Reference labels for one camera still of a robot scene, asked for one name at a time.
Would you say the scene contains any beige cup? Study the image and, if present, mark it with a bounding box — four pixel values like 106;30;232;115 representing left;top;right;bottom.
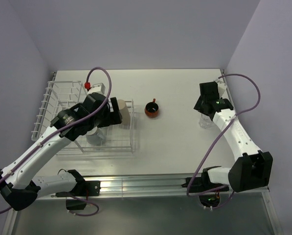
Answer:
117;99;131;126

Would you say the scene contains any grey footed mug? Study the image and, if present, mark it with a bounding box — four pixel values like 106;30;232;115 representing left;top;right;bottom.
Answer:
85;127;106;145

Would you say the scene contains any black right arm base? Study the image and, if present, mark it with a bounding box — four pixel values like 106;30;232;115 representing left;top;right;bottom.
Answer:
189;166;229;208

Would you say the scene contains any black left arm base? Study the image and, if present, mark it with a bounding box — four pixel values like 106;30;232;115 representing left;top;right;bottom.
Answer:
64;169;100;217

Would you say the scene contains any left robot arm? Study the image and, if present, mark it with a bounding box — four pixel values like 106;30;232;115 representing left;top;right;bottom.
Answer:
0;93;122;211

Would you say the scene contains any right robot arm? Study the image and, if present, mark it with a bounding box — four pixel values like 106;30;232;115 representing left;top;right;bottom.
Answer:
194;81;273;192

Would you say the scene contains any orange black mug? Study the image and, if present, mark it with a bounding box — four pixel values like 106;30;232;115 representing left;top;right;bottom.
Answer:
144;98;159;118

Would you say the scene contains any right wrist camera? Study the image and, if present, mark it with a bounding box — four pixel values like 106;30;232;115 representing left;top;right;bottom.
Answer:
214;79;227;98

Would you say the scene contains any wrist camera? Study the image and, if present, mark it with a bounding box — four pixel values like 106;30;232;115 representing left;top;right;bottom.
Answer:
214;79;227;98
84;82;106;95

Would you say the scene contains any white wire dish rack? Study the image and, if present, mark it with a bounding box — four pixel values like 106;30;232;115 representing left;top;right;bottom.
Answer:
31;81;135;158

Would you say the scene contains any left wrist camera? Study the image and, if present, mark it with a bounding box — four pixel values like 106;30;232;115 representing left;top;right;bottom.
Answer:
84;82;106;95

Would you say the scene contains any aluminium mounting rail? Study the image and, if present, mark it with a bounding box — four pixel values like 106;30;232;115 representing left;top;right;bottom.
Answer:
13;172;271;199

